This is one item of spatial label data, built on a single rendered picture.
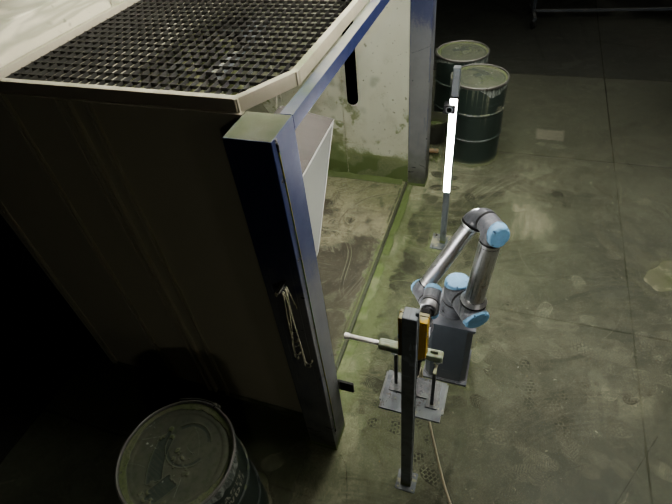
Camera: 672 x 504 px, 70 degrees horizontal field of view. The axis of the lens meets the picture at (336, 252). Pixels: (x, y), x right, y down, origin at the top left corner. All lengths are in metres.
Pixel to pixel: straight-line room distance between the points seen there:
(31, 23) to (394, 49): 2.78
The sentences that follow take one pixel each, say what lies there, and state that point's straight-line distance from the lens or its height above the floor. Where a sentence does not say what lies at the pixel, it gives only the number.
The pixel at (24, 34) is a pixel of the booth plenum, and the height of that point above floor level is 2.40.
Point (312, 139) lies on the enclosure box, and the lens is 2.81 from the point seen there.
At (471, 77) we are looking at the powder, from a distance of 5.29.
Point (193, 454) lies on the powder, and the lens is 2.57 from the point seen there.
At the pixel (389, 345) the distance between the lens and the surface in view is 2.34.
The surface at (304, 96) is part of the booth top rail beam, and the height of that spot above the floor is 2.29.
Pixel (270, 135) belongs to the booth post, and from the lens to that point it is 1.61.
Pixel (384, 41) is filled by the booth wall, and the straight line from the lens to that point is 4.48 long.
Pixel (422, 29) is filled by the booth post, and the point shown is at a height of 1.59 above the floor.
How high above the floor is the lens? 3.07
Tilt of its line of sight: 44 degrees down
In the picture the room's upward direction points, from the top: 7 degrees counter-clockwise
